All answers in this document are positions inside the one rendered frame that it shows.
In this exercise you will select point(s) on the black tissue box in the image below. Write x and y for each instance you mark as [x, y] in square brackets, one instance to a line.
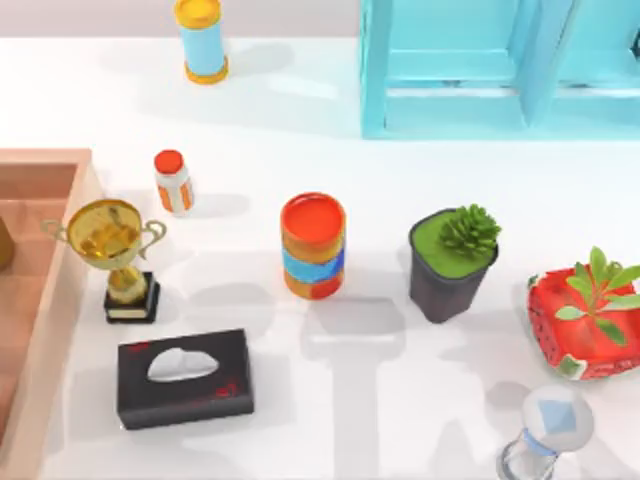
[185, 380]

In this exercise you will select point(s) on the gold trophy on black base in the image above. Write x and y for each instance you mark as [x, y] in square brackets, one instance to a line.
[107, 240]

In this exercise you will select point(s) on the salmon-coloured shallow box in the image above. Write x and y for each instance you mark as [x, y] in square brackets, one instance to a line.
[45, 300]

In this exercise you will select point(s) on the black pot with green plant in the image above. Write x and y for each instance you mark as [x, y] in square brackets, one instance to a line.
[445, 280]

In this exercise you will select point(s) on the white bottle with red cap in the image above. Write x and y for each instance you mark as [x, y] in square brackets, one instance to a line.
[172, 187]

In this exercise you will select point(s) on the red pot with green plant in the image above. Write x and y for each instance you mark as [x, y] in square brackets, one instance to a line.
[585, 325]

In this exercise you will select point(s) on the orange and blue can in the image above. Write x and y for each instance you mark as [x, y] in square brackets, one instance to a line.
[312, 250]

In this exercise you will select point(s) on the clear glass trophy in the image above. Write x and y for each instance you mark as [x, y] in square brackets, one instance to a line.
[550, 425]

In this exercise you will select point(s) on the blue and yellow can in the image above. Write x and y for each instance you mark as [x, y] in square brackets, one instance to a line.
[202, 45]

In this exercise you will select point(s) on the light blue rack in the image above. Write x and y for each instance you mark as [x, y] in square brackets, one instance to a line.
[450, 75]

